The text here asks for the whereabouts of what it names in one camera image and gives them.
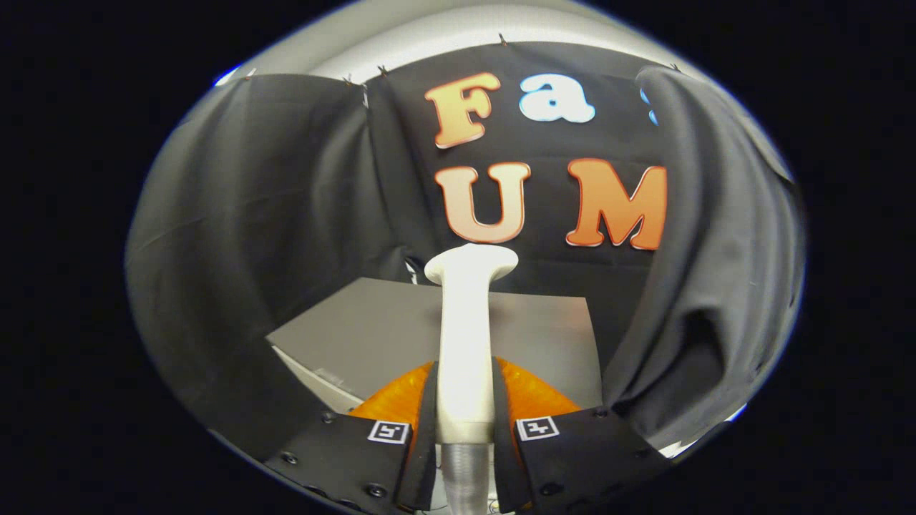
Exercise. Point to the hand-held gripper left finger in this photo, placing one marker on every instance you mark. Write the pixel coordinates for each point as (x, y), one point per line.
(428, 458)

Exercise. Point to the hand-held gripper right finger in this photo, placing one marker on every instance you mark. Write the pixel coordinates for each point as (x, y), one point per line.
(502, 458)

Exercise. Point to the white garment steamer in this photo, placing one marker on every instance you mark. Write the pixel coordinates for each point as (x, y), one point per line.
(465, 343)

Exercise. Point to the dark grey button shirt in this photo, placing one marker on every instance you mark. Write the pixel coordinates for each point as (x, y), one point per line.
(715, 250)

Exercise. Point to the beige cabinet with dark top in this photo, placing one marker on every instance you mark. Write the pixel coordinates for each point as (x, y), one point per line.
(358, 329)

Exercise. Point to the black backdrop cloth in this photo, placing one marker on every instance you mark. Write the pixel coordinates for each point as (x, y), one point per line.
(250, 214)

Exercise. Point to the row of backdrop clips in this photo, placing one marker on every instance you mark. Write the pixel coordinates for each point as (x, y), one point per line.
(503, 39)

